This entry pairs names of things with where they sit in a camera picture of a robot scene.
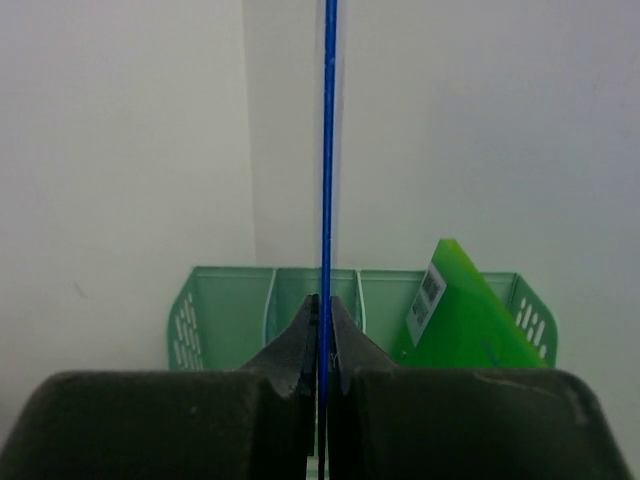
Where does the green clip file folder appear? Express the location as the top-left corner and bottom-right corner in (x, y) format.
(390, 239), (559, 368)

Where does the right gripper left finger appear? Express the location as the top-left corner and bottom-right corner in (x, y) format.
(1, 295), (319, 479)

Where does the mint green file organizer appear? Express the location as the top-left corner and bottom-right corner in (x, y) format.
(165, 264), (561, 480)

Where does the blue file folder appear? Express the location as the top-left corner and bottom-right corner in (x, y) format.
(317, 1), (339, 479)

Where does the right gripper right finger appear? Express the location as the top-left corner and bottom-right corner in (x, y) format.
(327, 299), (632, 479)

